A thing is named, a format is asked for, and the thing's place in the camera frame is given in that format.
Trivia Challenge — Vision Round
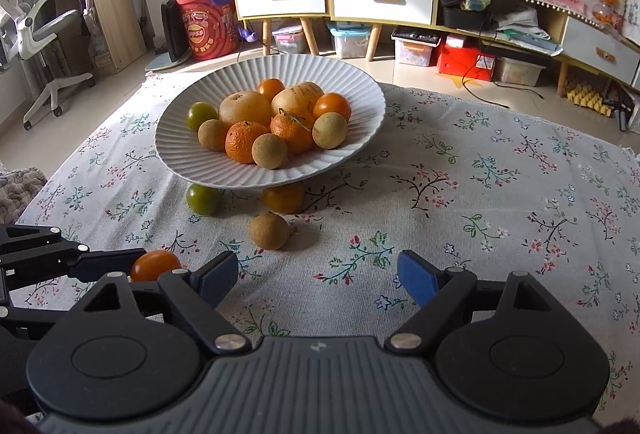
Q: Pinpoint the green tomato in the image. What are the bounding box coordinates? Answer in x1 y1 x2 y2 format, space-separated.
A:
186 183 221 216
186 101 218 131

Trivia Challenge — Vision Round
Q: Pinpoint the yellow fruit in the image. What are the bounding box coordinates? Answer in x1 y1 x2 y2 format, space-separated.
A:
248 212 293 251

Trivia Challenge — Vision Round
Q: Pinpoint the mandarin orange front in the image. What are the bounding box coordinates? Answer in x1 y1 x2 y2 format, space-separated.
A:
224 121 269 164

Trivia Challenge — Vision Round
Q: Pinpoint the brown longan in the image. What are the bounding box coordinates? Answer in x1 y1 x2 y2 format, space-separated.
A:
198 119 229 152
252 134 288 169

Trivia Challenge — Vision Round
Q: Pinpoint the mandarin orange with stem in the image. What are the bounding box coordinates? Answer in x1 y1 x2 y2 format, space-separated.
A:
270 108 314 155

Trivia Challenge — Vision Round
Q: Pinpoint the brown longan fruit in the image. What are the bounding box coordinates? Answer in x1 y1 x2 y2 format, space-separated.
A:
311 112 348 150

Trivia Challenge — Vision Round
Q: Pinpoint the small orange tomato back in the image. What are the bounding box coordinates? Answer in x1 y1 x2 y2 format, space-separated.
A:
257 77 284 102

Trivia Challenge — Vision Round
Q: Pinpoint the large yellow pear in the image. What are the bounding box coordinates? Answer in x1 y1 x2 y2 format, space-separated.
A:
218 91 271 126

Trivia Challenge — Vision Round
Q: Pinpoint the floral tablecloth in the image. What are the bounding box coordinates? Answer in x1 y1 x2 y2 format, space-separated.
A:
21 75 639 423

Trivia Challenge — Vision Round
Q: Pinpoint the orange tomato under plate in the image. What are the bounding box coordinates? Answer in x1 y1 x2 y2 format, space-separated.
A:
262 181 306 214

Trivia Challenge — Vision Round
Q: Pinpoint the white ribbed plate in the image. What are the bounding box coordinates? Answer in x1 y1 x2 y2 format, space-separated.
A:
154 54 386 189

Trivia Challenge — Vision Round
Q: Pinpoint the white office chair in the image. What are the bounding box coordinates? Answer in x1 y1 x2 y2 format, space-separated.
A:
1 0 96 131

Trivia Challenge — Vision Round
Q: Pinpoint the red storage box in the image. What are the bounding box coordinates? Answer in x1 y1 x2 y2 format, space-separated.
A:
436 34 496 82

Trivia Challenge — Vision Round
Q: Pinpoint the yellow egg tray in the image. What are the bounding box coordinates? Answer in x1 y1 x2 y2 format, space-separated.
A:
565 78 613 117

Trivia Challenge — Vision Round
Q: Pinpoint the clear bin black lid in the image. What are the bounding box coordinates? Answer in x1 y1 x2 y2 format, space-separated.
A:
392 26 442 68

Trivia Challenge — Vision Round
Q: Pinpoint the black flat heater panel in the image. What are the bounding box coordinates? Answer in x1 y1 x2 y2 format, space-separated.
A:
145 0 191 73

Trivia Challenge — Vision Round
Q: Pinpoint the red gift bag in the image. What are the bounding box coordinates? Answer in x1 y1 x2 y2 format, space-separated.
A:
175 0 240 61

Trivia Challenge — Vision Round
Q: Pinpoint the clear bin blue lid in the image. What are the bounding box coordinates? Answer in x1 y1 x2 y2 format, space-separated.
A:
326 21 371 60

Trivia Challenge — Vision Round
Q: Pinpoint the black floor cable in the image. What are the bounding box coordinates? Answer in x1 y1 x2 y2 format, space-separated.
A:
459 0 547 111

